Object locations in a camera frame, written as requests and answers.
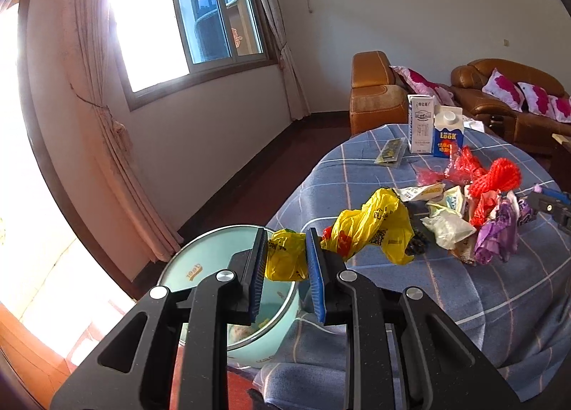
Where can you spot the white plastic bag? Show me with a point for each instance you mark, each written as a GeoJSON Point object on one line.
{"type": "Point", "coordinates": [448, 229]}

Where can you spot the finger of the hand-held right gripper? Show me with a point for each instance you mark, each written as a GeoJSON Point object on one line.
{"type": "Point", "coordinates": [553, 207]}

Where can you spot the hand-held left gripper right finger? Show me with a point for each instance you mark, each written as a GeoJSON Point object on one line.
{"type": "Point", "coordinates": [314, 276]}

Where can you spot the wooden side table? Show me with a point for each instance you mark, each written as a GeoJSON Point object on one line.
{"type": "Point", "coordinates": [563, 151]}

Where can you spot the purple plastic bag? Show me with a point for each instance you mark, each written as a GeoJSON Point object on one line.
{"type": "Point", "coordinates": [495, 236]}

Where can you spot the red mesh net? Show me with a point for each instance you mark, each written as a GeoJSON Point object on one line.
{"type": "Point", "coordinates": [499, 178]}

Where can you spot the pink floral cushion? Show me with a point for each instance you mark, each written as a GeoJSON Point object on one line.
{"type": "Point", "coordinates": [537, 99]}
{"type": "Point", "coordinates": [421, 84]}
{"type": "Point", "coordinates": [504, 88]}
{"type": "Point", "coordinates": [563, 108]}

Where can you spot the blue gable-top carton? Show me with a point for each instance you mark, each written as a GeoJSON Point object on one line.
{"type": "Point", "coordinates": [446, 137]}

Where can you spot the mint green cartoon bin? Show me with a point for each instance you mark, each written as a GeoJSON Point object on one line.
{"type": "Point", "coordinates": [200, 258]}

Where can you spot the yellow plastic bag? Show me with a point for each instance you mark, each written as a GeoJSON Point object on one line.
{"type": "Point", "coordinates": [379, 222]}

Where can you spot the long beige curtain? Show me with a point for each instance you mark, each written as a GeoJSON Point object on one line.
{"type": "Point", "coordinates": [283, 44]}
{"type": "Point", "coordinates": [120, 124]}

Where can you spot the sliding glass window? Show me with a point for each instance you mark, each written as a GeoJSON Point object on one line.
{"type": "Point", "coordinates": [196, 21]}

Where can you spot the brown leather sofa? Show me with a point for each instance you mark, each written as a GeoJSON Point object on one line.
{"type": "Point", "coordinates": [486, 93]}

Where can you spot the blue plaid tablecloth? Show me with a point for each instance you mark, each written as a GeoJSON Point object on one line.
{"type": "Point", "coordinates": [446, 303]}

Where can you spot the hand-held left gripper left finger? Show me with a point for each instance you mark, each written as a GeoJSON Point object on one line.
{"type": "Point", "coordinates": [258, 276]}

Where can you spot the white and yellow wrapper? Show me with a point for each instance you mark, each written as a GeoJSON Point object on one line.
{"type": "Point", "coordinates": [419, 192]}

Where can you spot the green snack packet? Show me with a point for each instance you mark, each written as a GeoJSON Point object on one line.
{"type": "Point", "coordinates": [390, 152]}

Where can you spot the red translucent plastic wrapper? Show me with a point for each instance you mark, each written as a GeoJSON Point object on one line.
{"type": "Point", "coordinates": [466, 164]}

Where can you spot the orange leather armchair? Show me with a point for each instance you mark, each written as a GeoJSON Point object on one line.
{"type": "Point", "coordinates": [370, 102]}

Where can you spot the white and blue wrapper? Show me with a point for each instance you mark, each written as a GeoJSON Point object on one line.
{"type": "Point", "coordinates": [450, 200]}

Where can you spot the white milk carton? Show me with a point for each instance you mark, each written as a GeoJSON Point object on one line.
{"type": "Point", "coordinates": [421, 128]}

